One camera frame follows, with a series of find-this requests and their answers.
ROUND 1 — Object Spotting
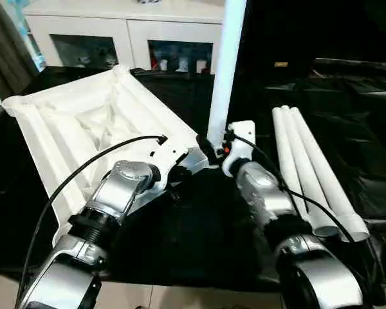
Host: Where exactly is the white plastic table leg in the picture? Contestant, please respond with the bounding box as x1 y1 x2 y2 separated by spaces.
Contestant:
207 0 248 153
280 105 341 238
271 108 307 214
290 107 371 241

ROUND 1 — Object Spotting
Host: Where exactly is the white plastic table top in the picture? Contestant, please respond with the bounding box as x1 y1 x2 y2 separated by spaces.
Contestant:
1 64 210 246

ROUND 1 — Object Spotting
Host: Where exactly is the black mat cloth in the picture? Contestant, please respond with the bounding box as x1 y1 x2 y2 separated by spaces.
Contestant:
0 64 386 305

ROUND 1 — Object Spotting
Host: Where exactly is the black fabric backdrop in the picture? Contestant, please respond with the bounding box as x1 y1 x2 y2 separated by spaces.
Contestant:
237 0 386 82

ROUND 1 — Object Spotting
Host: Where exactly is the white glass door cabinet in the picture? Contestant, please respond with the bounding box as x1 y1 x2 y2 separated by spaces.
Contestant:
22 0 228 75

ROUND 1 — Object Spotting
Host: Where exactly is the blue white patterned strip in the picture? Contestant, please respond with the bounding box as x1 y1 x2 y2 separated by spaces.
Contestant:
5 0 48 74

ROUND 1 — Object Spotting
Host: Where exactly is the grey brown curtain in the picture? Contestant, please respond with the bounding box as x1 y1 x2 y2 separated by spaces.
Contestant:
0 0 37 99

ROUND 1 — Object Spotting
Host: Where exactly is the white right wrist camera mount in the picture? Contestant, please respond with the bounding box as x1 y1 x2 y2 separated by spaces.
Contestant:
221 120 257 177

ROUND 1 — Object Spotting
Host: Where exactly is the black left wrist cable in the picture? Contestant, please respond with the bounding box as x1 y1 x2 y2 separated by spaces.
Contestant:
16 134 169 309

